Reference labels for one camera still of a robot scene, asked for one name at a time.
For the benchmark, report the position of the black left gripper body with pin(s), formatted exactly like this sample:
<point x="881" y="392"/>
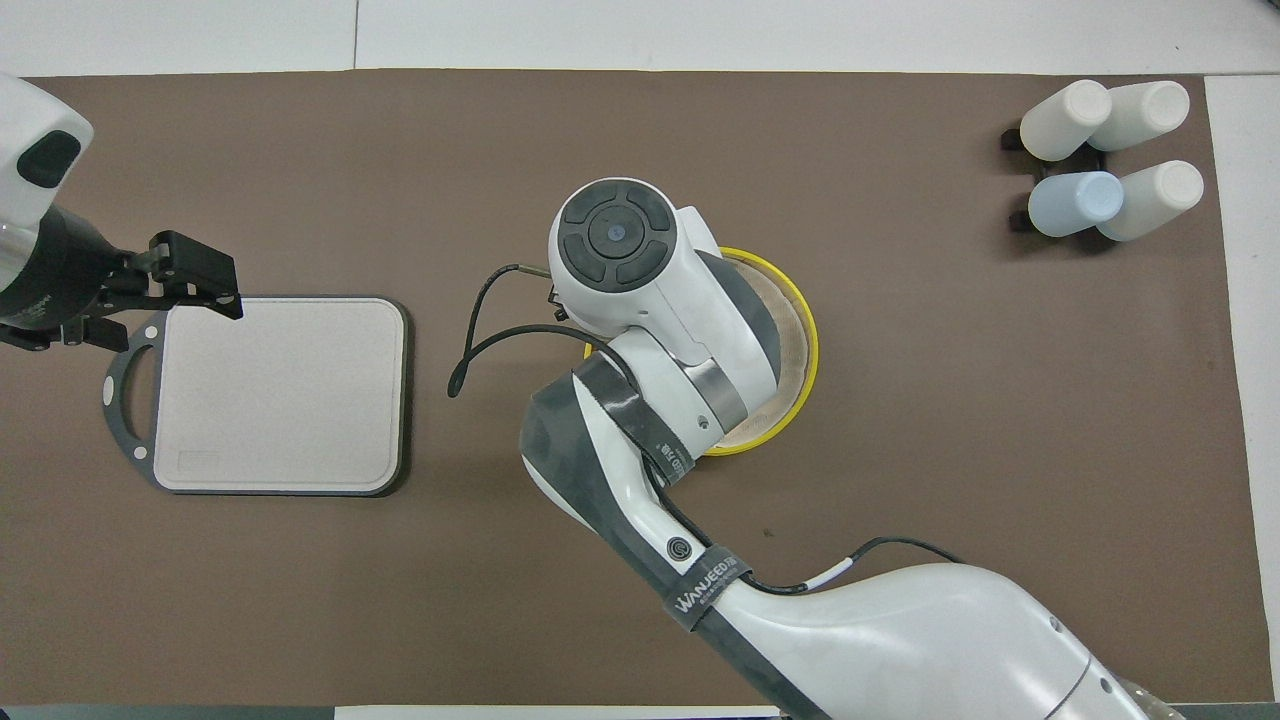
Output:
<point x="55" y="270"/>

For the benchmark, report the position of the yellow bamboo steamer basket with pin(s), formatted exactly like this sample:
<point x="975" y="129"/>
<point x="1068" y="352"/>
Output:
<point x="745" y="447"/>

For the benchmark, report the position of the pale slatted steamer cover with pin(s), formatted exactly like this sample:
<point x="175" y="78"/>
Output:
<point x="795" y="350"/>

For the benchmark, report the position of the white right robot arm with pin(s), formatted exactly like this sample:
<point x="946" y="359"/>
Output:
<point x="900" y="640"/>

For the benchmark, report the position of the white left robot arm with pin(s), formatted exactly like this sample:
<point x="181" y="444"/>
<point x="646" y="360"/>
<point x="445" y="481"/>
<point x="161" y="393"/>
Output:
<point x="30" y="140"/>

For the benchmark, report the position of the grey cutting board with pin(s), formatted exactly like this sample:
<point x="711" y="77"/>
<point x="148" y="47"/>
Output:
<point x="280" y="400"/>

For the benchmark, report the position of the brown table mat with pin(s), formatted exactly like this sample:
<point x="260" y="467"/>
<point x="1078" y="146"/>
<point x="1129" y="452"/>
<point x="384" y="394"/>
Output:
<point x="950" y="400"/>

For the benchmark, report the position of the black cup rack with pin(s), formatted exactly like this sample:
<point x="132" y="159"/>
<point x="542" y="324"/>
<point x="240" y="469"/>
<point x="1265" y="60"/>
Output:
<point x="1012" y="138"/>

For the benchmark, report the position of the plain white cup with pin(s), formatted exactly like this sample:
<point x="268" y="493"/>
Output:
<point x="1062" y="122"/>
<point x="1155" y="200"/>

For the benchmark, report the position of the light blue cup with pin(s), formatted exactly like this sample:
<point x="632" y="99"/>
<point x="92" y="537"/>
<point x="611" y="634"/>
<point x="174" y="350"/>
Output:
<point x="1075" y="203"/>

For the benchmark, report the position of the white cup with blue rim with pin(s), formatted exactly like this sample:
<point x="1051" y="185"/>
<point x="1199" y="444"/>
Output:
<point x="1145" y="113"/>

